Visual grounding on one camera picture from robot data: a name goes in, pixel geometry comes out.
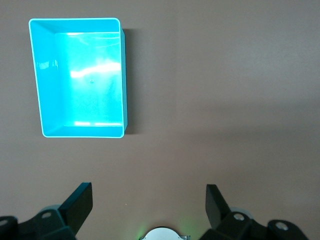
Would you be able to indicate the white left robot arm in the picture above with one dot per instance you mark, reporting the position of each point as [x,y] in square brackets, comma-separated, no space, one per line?
[162,235]

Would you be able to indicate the cyan plastic storage bin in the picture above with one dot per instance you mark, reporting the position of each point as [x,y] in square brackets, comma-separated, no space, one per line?
[82,80]

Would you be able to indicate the brown table cover mat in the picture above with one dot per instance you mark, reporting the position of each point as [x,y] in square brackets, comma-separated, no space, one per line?
[212,100]

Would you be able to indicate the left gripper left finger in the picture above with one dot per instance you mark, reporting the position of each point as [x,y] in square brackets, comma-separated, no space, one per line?
[62,220]

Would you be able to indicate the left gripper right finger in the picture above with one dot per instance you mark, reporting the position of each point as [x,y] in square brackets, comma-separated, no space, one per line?
[225,222]

